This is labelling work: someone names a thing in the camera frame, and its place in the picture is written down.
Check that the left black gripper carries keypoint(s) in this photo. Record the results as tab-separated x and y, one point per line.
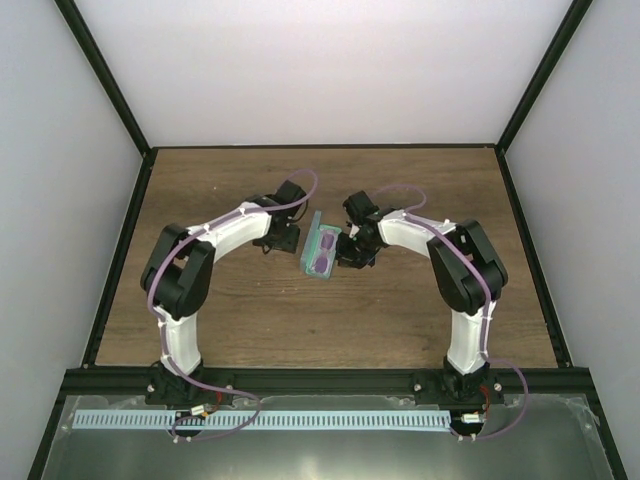
288	245

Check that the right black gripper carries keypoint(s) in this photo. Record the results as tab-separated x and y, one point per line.
347	259

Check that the pink frame sunglasses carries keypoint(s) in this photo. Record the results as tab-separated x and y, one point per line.
321	263

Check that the grey green glasses case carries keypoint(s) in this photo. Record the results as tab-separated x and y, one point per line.
309	251

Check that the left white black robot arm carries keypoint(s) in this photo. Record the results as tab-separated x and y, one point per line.
177	276

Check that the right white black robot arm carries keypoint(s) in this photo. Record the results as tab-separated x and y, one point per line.
469	276

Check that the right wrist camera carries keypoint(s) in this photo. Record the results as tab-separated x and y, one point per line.
353	231

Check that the black enclosure frame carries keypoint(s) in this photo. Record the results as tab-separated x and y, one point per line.
561	39

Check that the light blue slotted cable duct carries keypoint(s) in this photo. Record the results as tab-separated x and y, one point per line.
398	420

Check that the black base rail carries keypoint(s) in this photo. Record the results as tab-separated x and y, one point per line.
425	385

